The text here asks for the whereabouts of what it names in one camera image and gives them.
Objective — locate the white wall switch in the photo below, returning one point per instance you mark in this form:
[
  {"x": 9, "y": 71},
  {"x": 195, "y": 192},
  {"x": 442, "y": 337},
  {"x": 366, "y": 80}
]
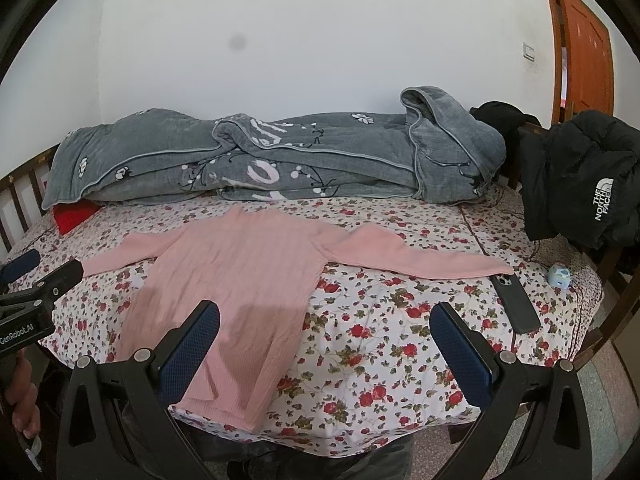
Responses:
[{"x": 528, "y": 52}]

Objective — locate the pink knit sweater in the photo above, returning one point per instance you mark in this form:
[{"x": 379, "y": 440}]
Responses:
[{"x": 260, "y": 269}]

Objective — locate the orange wooden door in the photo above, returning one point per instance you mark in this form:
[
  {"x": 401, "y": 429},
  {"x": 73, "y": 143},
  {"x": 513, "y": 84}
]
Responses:
[{"x": 583, "y": 62}]

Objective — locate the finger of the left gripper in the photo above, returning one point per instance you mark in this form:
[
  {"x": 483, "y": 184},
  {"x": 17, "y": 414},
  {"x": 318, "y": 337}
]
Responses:
[
  {"x": 49, "y": 289},
  {"x": 15, "y": 269}
]

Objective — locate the person's left hand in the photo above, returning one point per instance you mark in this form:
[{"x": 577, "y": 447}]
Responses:
[{"x": 21, "y": 395}]

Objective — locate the floral bed sheet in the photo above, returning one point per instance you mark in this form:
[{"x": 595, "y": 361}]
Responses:
[{"x": 366, "y": 371}]

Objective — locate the black smartphone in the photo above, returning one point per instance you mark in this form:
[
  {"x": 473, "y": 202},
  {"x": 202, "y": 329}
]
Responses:
[{"x": 516, "y": 304}]

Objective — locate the small light blue toy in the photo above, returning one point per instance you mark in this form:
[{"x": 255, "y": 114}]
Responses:
[{"x": 559, "y": 276}]

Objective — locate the red pillow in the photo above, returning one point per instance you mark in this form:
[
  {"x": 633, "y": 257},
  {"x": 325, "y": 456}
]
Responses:
[{"x": 69, "y": 216}]

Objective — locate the wooden headboard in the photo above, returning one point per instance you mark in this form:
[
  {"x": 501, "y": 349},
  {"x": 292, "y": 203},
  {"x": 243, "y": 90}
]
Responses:
[{"x": 21, "y": 197}]

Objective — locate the grey floral quilt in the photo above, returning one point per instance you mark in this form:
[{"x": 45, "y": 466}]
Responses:
[{"x": 434, "y": 150}]

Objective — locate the black puffer jacket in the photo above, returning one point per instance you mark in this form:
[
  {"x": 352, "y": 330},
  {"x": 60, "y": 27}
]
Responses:
[{"x": 580, "y": 178}]

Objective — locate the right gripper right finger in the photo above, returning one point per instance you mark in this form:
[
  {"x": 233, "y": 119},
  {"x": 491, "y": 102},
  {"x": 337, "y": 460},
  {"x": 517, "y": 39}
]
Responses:
[{"x": 555, "y": 443}]

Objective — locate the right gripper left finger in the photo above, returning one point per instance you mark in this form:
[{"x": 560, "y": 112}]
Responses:
[{"x": 93, "y": 444}]

